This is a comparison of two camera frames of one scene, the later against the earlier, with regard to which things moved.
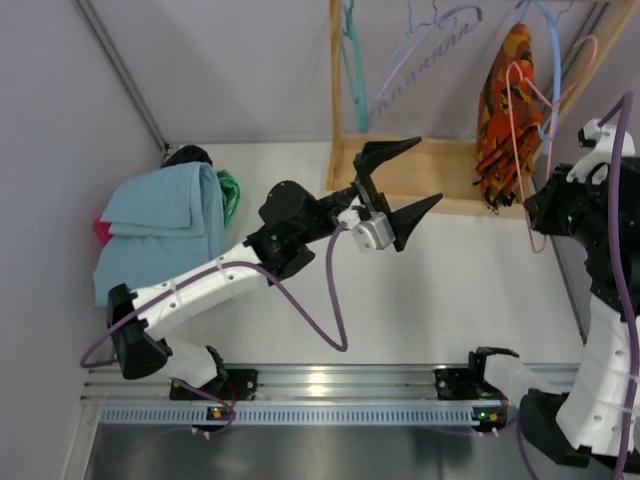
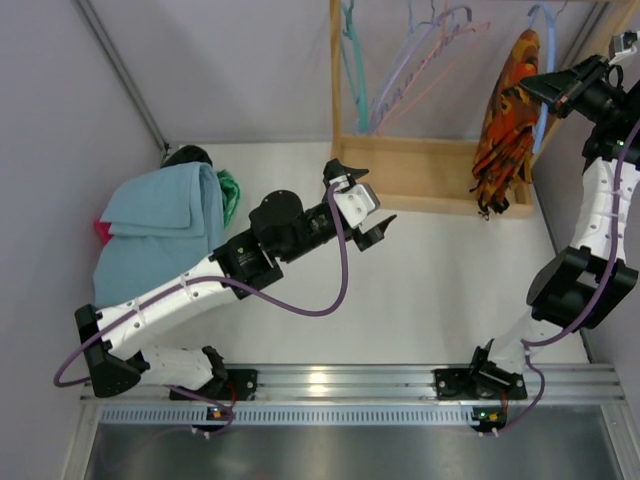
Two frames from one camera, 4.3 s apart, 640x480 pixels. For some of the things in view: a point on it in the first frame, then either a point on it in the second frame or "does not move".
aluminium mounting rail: (325, 387) does not move
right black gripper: (542, 206) to (575, 93)
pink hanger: (551, 101) to (455, 48)
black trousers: (191, 153) does not move
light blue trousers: (164, 221) does not move
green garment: (231, 195) does not move
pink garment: (103, 231) does not move
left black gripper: (372, 194) to (361, 233)
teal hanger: (351, 54) does not move
